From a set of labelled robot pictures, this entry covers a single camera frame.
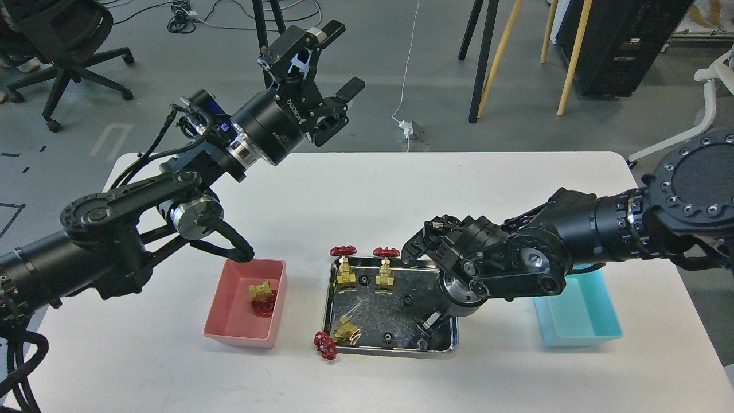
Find white power plug and cable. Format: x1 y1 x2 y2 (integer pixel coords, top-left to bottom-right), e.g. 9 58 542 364
392 0 423 153

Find black gear centre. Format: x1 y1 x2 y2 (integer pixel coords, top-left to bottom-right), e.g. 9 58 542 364
401 294 413 307

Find black floor cables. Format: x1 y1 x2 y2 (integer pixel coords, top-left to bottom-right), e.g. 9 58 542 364
103 0 325 34

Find brass valve bottom left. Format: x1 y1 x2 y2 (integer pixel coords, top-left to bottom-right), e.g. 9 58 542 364
314 315 361 360

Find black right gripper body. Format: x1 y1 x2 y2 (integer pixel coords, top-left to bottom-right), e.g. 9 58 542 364
433 270 489 317

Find black gear bottom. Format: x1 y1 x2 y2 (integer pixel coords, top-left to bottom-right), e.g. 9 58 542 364
382 332 395 348

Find brass valve top left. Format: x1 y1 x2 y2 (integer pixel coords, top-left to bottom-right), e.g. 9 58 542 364
330 245 357 289

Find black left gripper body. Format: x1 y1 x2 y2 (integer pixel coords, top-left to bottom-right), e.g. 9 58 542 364
230 80 306 166

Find brass valve red wheel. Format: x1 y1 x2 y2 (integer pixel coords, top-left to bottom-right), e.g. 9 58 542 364
248 280 278 317

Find pink plastic box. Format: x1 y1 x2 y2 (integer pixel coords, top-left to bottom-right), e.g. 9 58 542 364
204 259 287 349

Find stainless steel tray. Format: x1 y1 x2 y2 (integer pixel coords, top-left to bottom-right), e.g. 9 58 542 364
322 257 459 357

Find brass valve top right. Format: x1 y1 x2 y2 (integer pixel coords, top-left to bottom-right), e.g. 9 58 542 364
373 247 400 293

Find black office chair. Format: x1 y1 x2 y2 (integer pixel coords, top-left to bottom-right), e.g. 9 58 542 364
2 1 134 133

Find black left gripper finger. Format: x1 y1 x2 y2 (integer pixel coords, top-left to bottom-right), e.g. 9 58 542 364
313 77 365 147
259 20 346 94

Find black stand legs left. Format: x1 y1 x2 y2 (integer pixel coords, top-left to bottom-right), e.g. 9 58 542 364
252 1 286 89

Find black and wooden easel legs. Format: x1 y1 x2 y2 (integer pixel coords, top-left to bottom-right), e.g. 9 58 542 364
458 1 593 124

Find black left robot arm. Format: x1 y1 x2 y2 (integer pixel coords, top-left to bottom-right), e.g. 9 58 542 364
2 20 365 412

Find black cabinet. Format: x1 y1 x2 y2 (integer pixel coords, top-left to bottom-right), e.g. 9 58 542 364
573 1 693 97

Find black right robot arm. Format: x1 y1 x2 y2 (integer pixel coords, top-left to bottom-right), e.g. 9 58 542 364
401 129 733 334

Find light blue plastic box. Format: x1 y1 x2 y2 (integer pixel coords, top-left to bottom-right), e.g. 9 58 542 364
534 270 623 347

